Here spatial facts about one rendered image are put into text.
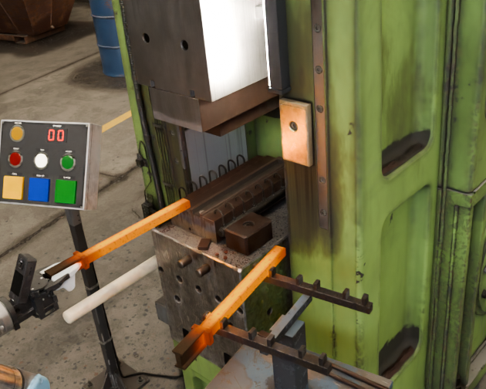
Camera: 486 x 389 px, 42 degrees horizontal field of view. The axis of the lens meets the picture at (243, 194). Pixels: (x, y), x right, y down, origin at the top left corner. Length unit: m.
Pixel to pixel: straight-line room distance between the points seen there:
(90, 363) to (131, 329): 0.26
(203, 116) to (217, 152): 0.48
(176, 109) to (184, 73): 0.12
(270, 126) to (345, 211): 0.63
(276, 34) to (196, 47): 0.20
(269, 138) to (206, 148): 0.25
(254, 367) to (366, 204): 0.51
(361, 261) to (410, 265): 0.44
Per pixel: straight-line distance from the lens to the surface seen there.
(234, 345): 1.98
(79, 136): 2.11
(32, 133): 2.21
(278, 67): 1.59
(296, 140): 1.66
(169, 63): 1.72
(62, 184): 2.13
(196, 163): 2.10
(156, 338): 3.00
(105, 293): 2.25
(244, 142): 2.26
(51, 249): 3.82
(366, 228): 1.71
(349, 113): 1.56
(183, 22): 1.63
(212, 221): 1.85
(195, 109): 1.70
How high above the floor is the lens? 1.94
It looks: 29 degrees down
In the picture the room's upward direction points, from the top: 6 degrees counter-clockwise
